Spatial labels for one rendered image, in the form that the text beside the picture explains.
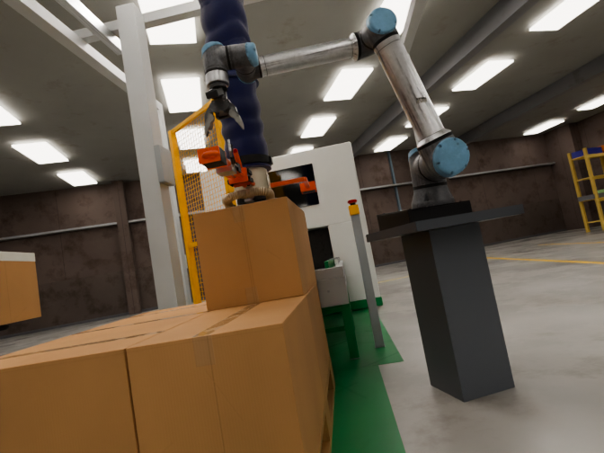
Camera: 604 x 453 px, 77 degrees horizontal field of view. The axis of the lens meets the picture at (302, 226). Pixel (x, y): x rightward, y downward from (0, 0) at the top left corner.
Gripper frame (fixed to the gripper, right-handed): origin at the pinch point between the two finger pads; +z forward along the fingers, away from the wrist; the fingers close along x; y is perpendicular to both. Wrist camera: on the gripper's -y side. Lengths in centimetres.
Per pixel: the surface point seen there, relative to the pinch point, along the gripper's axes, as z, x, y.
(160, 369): 74, 12, -51
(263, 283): 60, -4, 9
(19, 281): 37, 151, 64
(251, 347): 72, -11, -51
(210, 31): -63, 7, 32
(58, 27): -192, 178, 166
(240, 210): 29.5, 1.1, 9.4
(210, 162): 17.1, 0.3, -22.3
